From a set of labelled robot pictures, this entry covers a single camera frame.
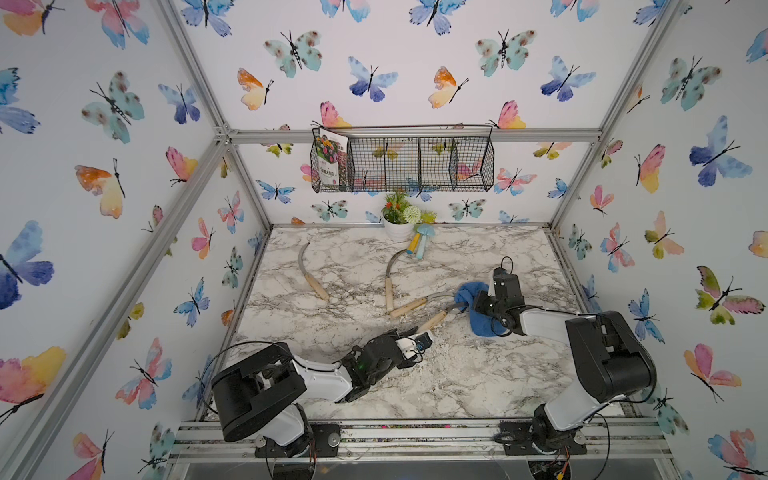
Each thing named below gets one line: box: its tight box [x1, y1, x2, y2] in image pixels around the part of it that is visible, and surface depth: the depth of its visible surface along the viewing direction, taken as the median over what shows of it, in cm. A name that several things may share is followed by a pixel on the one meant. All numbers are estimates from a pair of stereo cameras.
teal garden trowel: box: [416, 223, 436, 260], surface depth 117 cm
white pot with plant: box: [382, 192, 437, 242], surface depth 109 cm
